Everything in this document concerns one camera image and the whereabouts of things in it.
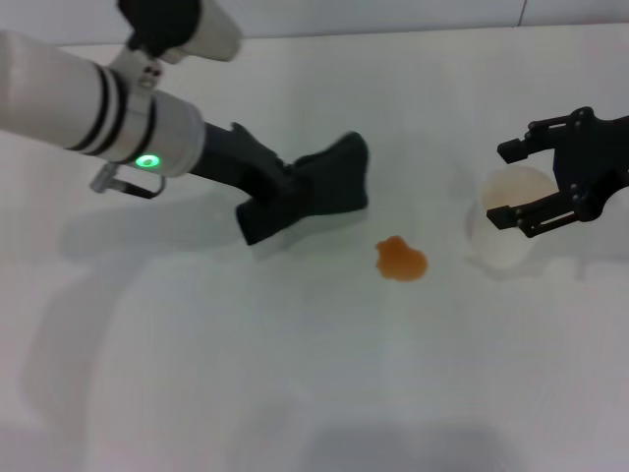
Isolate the orange liquid stain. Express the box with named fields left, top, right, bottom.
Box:
left=374, top=235, right=429, bottom=284

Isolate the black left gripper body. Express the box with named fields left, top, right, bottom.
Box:
left=189, top=120, right=290, bottom=192

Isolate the dark blue rag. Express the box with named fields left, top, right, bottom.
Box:
left=234, top=131, right=371, bottom=247

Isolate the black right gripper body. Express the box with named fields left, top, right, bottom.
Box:
left=551, top=105, right=629, bottom=223

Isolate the left arm connector cable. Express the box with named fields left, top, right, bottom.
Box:
left=88, top=163, right=169, bottom=201

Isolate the white paper cup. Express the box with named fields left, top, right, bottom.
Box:
left=464, top=165, right=557, bottom=270

